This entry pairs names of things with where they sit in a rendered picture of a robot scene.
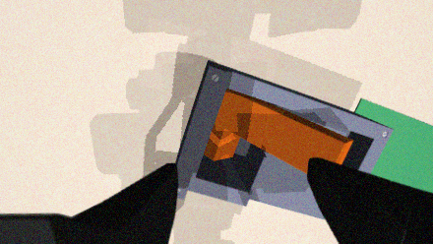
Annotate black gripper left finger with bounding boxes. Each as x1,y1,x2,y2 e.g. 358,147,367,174
0,163,178,244

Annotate orange l-shaped part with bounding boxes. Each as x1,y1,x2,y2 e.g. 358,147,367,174
204,89,353,173

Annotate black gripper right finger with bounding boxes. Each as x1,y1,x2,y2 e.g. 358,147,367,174
307,157,433,244

